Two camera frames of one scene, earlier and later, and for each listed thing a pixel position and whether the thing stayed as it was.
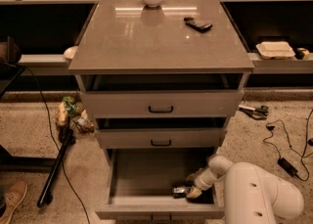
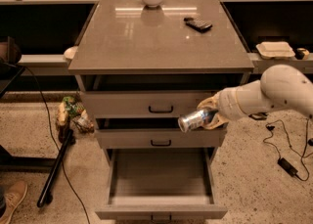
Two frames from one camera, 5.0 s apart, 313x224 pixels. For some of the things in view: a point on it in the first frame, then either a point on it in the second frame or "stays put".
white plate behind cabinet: [70, 52] stays put
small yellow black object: [301, 54] stays put
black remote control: [201, 25] stays put
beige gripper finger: [191, 178] -> [212, 102]
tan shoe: [14, 196] stays put
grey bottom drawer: [141, 181] stays put
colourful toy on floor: [69, 109] stays put
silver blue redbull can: [179, 192] -> [193, 119]
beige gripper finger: [194, 193] -> [216, 121]
